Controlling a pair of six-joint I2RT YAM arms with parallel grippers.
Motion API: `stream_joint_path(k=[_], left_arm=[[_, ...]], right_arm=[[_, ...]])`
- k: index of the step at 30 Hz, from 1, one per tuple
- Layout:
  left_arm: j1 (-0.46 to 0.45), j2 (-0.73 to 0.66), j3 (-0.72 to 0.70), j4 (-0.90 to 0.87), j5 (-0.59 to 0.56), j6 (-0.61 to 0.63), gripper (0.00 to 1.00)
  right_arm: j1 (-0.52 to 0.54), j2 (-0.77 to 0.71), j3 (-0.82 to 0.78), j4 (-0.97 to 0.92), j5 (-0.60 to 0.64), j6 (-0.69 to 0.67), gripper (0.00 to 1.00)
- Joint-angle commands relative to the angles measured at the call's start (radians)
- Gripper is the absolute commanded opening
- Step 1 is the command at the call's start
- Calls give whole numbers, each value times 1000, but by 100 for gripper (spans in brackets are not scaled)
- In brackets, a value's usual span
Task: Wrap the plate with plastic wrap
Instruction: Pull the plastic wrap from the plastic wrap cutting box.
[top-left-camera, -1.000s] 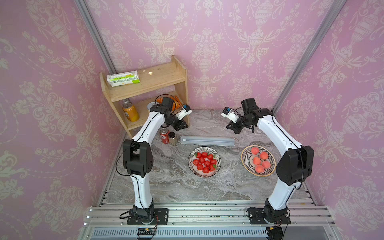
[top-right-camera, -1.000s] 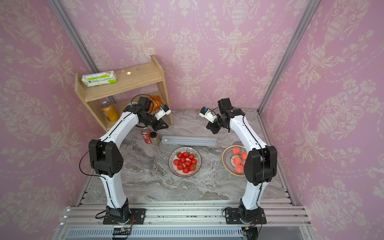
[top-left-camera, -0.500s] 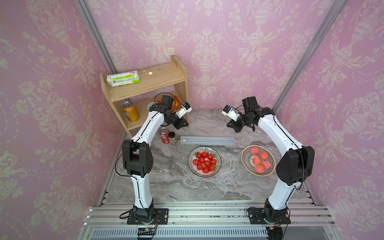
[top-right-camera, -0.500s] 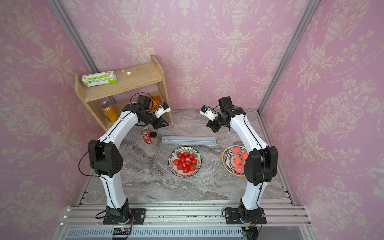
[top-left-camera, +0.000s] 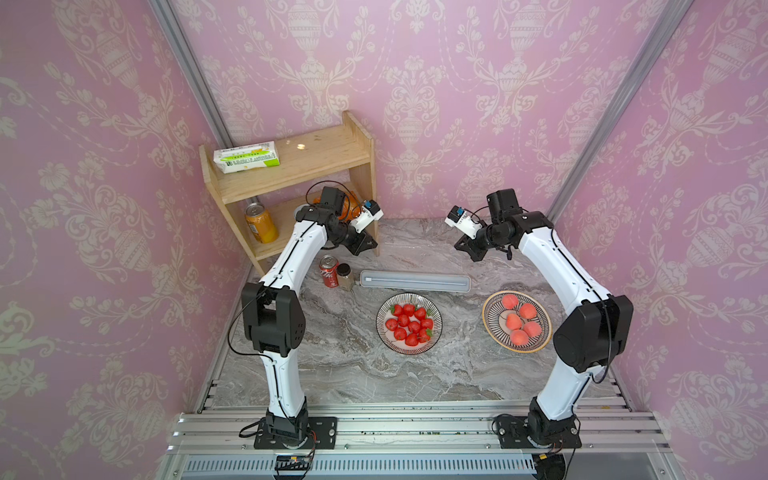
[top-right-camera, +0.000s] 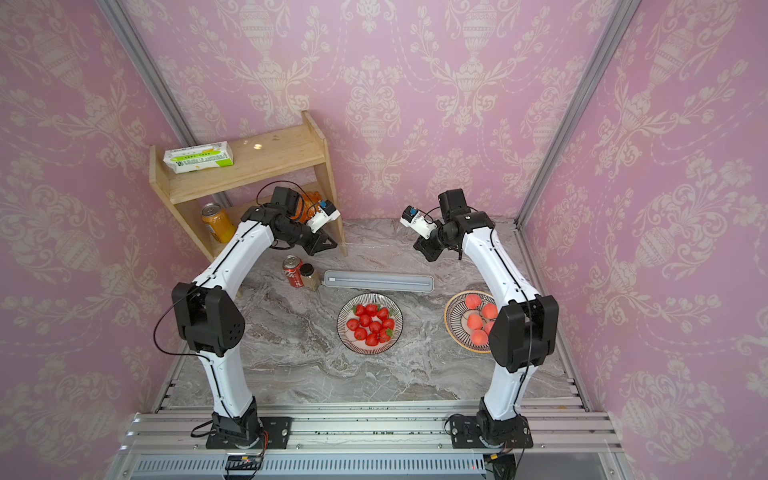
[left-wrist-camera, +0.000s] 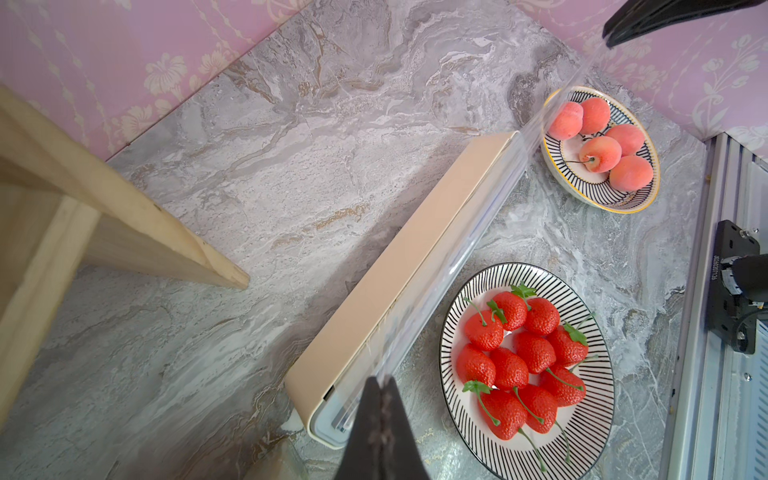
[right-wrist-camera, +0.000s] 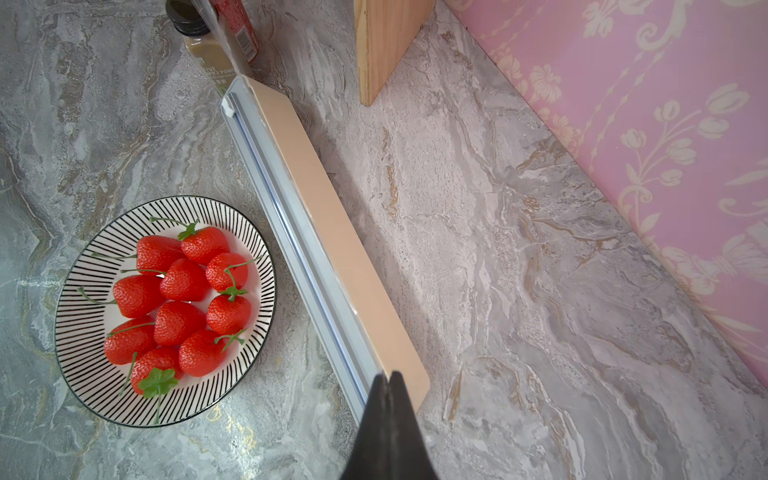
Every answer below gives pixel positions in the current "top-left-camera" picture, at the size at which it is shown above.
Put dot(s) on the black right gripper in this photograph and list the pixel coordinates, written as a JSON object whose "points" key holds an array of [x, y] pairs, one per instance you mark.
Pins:
{"points": [[470, 245]]}

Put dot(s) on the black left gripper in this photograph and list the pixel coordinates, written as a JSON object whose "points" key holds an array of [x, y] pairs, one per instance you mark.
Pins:
{"points": [[362, 242]]}

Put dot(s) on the cream plastic wrap dispenser box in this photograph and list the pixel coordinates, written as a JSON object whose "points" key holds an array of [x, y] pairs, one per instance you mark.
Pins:
{"points": [[415, 281]]}

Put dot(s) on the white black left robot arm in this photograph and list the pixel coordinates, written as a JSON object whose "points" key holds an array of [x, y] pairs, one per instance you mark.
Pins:
{"points": [[274, 321]]}

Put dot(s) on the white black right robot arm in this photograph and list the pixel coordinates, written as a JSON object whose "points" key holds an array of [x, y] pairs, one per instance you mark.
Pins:
{"points": [[596, 326]]}

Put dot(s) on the striped plate of peaches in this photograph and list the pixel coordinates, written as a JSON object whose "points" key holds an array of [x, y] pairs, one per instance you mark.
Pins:
{"points": [[516, 321]]}

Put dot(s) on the red cola can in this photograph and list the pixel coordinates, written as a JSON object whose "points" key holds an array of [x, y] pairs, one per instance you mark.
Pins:
{"points": [[328, 269]]}

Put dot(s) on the orange snack bag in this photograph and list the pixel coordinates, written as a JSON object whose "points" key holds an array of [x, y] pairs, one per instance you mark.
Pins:
{"points": [[345, 207]]}

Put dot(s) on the wooden two-tier shelf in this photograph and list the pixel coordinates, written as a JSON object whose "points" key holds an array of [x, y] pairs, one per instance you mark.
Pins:
{"points": [[341, 157]]}

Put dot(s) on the orange drink can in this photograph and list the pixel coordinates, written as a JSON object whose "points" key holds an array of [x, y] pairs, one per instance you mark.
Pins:
{"points": [[260, 223]]}

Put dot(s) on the green white carton box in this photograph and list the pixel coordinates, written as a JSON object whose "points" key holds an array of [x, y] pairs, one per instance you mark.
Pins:
{"points": [[248, 157]]}

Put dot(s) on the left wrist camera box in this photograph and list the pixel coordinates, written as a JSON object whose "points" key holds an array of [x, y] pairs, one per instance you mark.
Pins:
{"points": [[369, 212]]}

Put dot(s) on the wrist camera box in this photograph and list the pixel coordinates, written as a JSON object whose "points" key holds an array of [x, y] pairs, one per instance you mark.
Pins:
{"points": [[463, 220], [369, 212]]}

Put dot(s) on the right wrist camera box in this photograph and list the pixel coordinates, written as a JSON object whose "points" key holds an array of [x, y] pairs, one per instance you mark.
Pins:
{"points": [[463, 220]]}

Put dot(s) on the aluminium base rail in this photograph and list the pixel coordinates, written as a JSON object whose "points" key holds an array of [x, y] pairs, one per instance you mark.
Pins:
{"points": [[440, 440]]}

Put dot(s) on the aluminium corner frame post right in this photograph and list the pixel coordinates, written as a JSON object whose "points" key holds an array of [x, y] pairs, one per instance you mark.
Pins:
{"points": [[666, 25]]}

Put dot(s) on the aluminium corner frame post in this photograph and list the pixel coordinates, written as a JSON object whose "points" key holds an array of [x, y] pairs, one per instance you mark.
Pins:
{"points": [[192, 70], [666, 25]]}

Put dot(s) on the aluminium corner frame post left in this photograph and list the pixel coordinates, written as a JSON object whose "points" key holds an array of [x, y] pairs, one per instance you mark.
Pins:
{"points": [[192, 70]]}

